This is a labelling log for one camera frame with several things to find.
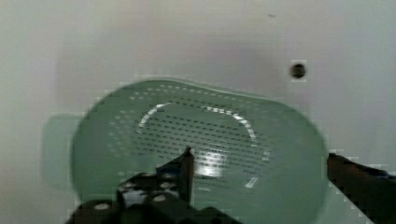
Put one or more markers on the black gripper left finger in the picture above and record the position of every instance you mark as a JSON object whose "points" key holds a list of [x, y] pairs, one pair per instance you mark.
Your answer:
{"points": [[161, 197]]}

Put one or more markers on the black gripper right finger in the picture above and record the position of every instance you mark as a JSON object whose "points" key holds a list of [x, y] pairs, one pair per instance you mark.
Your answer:
{"points": [[372, 191]]}

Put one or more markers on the green plastic strainer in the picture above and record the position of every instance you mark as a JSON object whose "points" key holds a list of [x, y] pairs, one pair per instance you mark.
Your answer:
{"points": [[256, 159]]}

